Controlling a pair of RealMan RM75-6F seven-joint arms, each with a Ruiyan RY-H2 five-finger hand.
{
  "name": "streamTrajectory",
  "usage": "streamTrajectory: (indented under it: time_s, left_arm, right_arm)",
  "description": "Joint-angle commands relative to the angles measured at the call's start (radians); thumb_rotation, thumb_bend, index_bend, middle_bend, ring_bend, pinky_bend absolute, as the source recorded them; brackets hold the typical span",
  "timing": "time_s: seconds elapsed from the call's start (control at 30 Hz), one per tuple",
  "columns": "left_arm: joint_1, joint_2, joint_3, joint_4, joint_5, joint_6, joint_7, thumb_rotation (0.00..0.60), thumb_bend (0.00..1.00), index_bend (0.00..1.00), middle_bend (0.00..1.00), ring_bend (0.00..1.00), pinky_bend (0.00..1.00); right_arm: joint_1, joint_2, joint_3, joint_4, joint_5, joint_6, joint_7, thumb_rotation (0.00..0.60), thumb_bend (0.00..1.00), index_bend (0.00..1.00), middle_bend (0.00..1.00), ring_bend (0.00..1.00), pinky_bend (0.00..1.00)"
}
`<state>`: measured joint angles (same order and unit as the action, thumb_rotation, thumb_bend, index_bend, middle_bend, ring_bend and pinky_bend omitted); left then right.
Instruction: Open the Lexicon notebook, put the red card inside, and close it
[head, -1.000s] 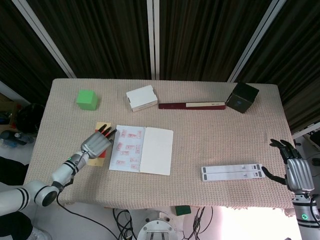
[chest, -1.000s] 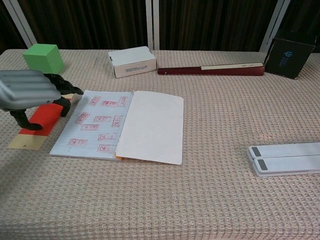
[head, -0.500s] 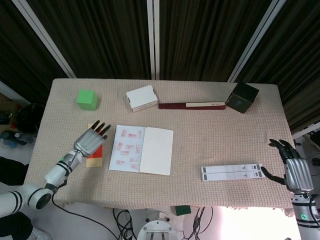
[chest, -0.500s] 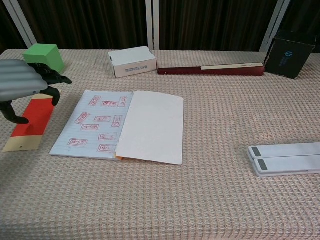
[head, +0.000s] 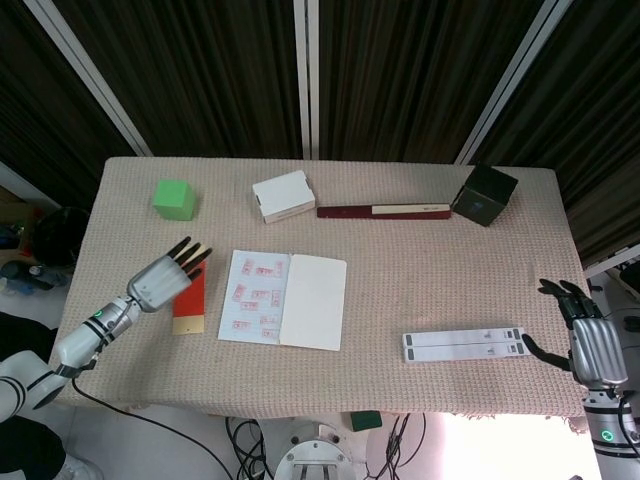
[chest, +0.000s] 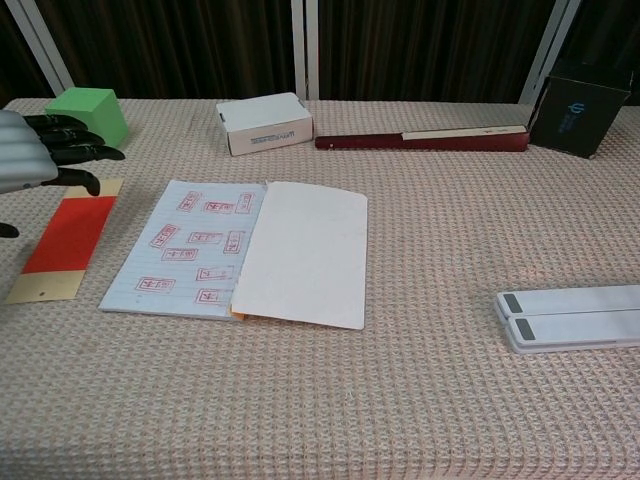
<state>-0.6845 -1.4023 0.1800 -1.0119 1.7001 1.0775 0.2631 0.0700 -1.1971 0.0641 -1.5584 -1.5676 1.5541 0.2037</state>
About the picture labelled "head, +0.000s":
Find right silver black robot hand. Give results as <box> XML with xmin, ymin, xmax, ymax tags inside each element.
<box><xmin>520</xmin><ymin>278</ymin><xmax>630</xmax><ymax>389</ymax></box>

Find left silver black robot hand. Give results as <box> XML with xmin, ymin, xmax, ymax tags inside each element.
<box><xmin>125</xmin><ymin>235</ymin><xmax>215</xmax><ymax>314</ymax></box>

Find red yellow card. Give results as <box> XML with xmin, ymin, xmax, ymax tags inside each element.
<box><xmin>171</xmin><ymin>242</ymin><xmax>211</xmax><ymax>335</ymax></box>

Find white yellow notebook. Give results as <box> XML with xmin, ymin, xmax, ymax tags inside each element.
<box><xmin>217</xmin><ymin>249</ymin><xmax>348</xmax><ymax>353</ymax></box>

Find round silver robot base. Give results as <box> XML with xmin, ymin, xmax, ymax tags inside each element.
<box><xmin>273</xmin><ymin>422</ymin><xmax>354</xmax><ymax>480</ymax></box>

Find green cube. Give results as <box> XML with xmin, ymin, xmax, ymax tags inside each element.
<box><xmin>151</xmin><ymin>179</ymin><xmax>198</xmax><ymax>222</ymax></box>

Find blue grey tool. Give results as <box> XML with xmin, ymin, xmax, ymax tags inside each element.
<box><xmin>0</xmin><ymin>259</ymin><xmax>70</xmax><ymax>297</ymax></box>

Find long white flat box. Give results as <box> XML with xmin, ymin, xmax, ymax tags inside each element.
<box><xmin>402</xmin><ymin>327</ymin><xmax>525</xmax><ymax>350</ymax></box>
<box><xmin>403</xmin><ymin>342</ymin><xmax>530</xmax><ymax>364</ymax></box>

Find white cardboard box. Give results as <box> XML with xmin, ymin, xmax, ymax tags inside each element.
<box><xmin>251</xmin><ymin>169</ymin><xmax>318</xmax><ymax>225</ymax></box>

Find black cube box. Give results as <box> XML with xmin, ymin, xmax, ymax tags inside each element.
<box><xmin>451</xmin><ymin>164</ymin><xmax>519</xmax><ymax>229</ymax></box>

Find white shoe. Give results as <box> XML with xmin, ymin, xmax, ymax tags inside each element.
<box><xmin>60</xmin><ymin>452</ymin><xmax>102</xmax><ymax>480</ymax></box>

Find long dark red box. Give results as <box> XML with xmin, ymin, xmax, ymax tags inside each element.
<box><xmin>316</xmin><ymin>201</ymin><xmax>453</xmax><ymax>220</ymax></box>

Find beige woven tablecloth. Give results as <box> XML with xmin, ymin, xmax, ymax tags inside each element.
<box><xmin>47</xmin><ymin>156</ymin><xmax>615</xmax><ymax>420</ymax></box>

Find dark pleated curtain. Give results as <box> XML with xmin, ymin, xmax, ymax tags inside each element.
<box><xmin>0</xmin><ymin>0</ymin><xmax>640</xmax><ymax>266</ymax></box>

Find small dark green block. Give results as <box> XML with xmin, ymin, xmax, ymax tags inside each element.
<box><xmin>349</xmin><ymin>410</ymin><xmax>384</xmax><ymax>433</ymax></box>

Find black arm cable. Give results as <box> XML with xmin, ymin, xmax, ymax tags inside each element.
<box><xmin>71</xmin><ymin>374</ymin><xmax>237</xmax><ymax>479</ymax></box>

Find black floor cable bundle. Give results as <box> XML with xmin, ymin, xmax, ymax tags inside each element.
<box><xmin>224</xmin><ymin>416</ymin><xmax>281</xmax><ymax>480</ymax></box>
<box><xmin>363</xmin><ymin>413</ymin><xmax>429</xmax><ymax>480</ymax></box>

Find white frame post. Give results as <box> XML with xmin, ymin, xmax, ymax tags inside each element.
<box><xmin>24</xmin><ymin>0</ymin><xmax>153</xmax><ymax>157</ymax></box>
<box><xmin>293</xmin><ymin>0</ymin><xmax>321</xmax><ymax>161</ymax></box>
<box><xmin>453</xmin><ymin>0</ymin><xmax>576</xmax><ymax>166</ymax></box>

